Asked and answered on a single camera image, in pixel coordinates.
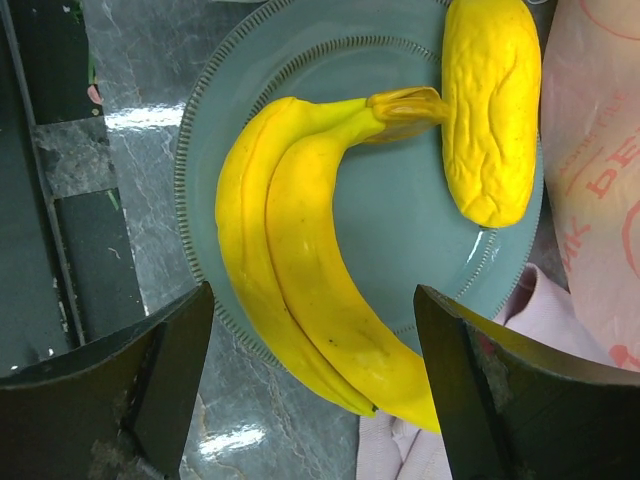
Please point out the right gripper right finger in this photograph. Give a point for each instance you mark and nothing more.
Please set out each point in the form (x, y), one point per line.
(510, 407)

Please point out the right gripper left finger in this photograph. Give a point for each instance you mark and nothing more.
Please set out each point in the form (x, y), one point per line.
(117, 408)

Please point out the yellow banana bunch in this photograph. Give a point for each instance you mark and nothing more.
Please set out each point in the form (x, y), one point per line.
(276, 232)

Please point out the yellow mango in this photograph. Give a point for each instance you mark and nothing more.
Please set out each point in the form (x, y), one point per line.
(491, 80)

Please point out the pink plastic bag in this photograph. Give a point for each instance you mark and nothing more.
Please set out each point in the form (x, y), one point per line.
(590, 139)

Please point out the mauve folded cloth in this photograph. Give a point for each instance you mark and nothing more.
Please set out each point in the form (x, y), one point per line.
(392, 448)

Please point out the grey-green plate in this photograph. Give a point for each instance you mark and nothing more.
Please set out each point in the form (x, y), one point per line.
(396, 223)

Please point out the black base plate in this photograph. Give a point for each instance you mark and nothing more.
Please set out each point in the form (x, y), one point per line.
(67, 272)

